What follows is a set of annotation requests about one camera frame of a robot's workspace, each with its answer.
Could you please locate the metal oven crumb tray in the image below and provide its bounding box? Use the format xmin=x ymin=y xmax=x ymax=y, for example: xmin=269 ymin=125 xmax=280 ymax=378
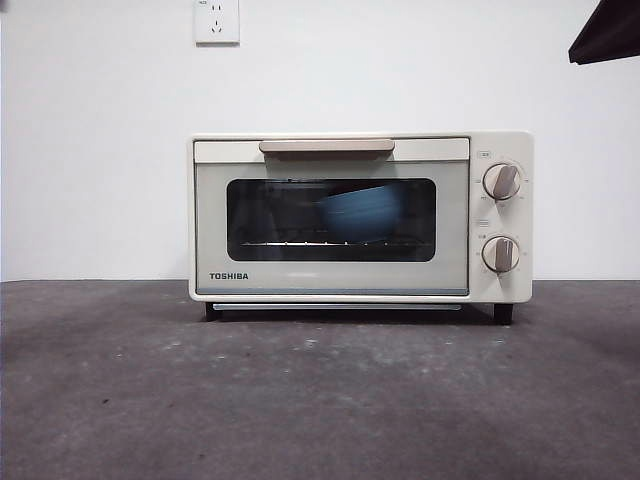
xmin=209 ymin=302 xmax=462 ymax=312

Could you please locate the metal wire oven rack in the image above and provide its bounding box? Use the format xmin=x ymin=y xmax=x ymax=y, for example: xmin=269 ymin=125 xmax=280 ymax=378
xmin=239 ymin=239 xmax=426 ymax=250

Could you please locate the white wall socket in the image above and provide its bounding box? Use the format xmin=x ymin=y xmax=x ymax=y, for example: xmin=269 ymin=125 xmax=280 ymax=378
xmin=193 ymin=0 xmax=241 ymax=47

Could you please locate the cream white toaster oven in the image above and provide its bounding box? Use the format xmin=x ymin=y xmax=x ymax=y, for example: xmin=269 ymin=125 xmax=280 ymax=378
xmin=188 ymin=130 xmax=534 ymax=326

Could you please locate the blue bowl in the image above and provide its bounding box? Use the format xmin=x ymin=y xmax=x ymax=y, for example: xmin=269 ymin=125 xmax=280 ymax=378
xmin=313 ymin=184 xmax=401 ymax=244

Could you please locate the beige oven knob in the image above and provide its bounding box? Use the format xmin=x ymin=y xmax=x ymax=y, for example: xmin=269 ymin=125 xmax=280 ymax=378
xmin=483 ymin=163 xmax=524 ymax=202
xmin=482 ymin=235 xmax=521 ymax=275

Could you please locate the glass oven door beige handle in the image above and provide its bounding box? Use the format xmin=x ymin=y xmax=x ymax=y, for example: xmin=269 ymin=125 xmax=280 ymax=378
xmin=193 ymin=137 xmax=471 ymax=297

